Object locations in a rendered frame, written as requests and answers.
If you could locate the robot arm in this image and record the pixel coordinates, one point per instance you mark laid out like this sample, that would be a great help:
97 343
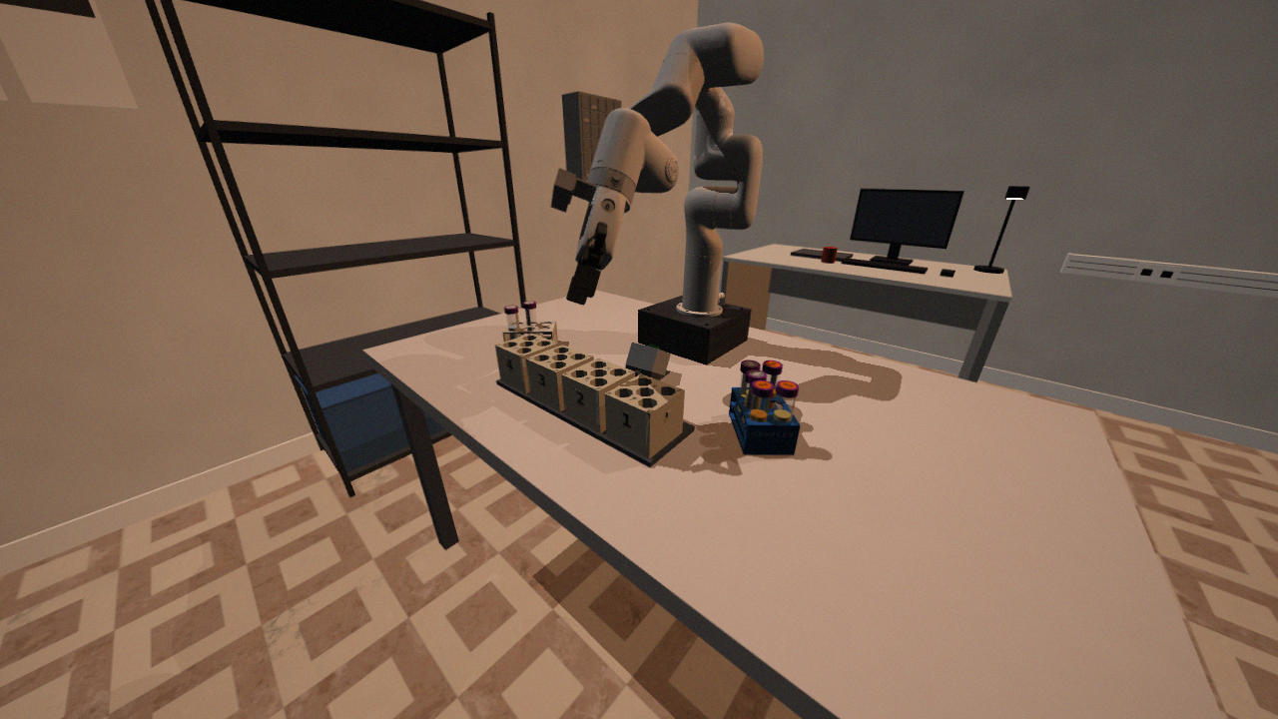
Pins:
698 63

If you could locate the blue tube rack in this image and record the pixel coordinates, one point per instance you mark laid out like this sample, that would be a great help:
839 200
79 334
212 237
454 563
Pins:
762 438

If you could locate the beige bucket adapter with holes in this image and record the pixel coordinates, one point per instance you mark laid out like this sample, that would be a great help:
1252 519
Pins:
584 390
544 372
511 357
644 414

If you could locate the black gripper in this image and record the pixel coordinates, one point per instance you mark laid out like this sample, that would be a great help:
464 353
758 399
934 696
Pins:
587 276

